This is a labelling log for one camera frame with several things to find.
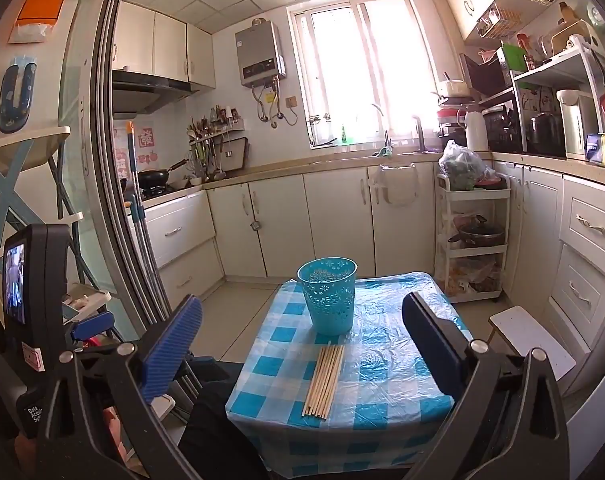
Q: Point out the red wall stickers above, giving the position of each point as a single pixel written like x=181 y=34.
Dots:
x=145 y=137

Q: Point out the white thermos jug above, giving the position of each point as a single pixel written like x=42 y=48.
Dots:
x=476 y=132

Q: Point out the black board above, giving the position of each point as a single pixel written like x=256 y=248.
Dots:
x=482 y=77

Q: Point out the wooden cutting board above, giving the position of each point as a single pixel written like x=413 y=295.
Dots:
x=569 y=35

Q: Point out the black wok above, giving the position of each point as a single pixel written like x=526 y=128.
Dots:
x=152 y=177

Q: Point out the white shelf rack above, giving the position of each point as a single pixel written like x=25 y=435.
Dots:
x=552 y=67

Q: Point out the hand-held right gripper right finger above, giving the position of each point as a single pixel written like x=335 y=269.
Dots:
x=432 y=340

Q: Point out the bundle of wooden chopsticks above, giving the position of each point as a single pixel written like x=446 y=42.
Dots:
x=325 y=385

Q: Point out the curved metal faucet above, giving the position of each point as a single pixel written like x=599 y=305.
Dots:
x=385 y=132

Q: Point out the plastic bag of vegetables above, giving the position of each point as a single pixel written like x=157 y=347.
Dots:
x=462 y=167

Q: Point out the green bottle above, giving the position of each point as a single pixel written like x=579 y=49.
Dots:
x=343 y=134

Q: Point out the white base cabinet with drawers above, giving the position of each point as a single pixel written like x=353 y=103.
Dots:
x=537 y=220

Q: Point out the white electric water boiler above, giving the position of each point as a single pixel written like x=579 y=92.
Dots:
x=577 y=125

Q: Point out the white saucepan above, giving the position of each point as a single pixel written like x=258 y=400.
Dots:
x=452 y=87

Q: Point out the red and white packet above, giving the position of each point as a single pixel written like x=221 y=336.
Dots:
x=117 y=430

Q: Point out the crumpled plastic bags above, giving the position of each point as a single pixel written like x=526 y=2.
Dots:
x=472 y=275

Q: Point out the person's black trousers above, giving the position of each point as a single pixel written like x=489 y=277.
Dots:
x=217 y=420

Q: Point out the white storage cart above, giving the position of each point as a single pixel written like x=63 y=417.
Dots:
x=482 y=195

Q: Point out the green cutting board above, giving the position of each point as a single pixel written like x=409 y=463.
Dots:
x=514 y=57

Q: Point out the white stool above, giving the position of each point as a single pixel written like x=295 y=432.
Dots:
x=527 y=335

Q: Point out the wall socket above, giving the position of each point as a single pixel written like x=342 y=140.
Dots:
x=292 y=101

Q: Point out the tissue pack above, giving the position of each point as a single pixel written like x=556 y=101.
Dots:
x=604 y=150

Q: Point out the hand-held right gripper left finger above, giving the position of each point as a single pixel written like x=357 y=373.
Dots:
x=175 y=340

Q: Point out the orange paper bag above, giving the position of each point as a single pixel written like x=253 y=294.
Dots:
x=40 y=0

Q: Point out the range hood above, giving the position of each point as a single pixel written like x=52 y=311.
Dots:
x=142 y=92

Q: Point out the steel pot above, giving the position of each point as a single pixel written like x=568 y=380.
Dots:
x=544 y=132

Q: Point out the turquoise plastic basket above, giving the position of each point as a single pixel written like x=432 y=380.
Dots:
x=332 y=310

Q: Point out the green cloth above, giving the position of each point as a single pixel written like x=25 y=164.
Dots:
x=385 y=151

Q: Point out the white folding table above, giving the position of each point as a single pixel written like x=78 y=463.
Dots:
x=12 y=195

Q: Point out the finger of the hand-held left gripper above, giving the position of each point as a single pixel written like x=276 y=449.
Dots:
x=95 y=324

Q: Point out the white framed window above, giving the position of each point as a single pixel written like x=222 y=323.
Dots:
x=362 y=60

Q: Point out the wall rack with utensils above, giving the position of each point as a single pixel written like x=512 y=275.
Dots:
x=202 y=135

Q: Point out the blue checkered tablecloth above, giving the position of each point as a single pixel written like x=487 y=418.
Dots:
x=382 y=360

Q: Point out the pot with glass lid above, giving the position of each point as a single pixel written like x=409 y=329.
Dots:
x=480 y=235

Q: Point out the grey gas water heater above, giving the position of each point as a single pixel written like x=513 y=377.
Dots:
x=257 y=55

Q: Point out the blue u-shaped holder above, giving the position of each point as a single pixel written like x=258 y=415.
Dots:
x=5 y=100

